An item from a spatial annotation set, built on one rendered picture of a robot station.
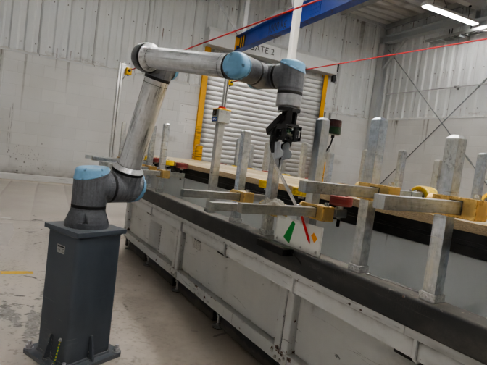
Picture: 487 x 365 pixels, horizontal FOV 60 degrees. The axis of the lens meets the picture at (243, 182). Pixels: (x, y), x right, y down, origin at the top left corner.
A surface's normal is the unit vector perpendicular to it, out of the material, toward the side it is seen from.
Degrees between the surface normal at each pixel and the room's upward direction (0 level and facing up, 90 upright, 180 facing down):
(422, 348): 90
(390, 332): 90
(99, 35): 90
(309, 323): 91
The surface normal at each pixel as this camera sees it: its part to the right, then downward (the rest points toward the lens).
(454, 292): -0.85, -0.07
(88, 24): 0.41, 0.11
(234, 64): -0.52, 0.00
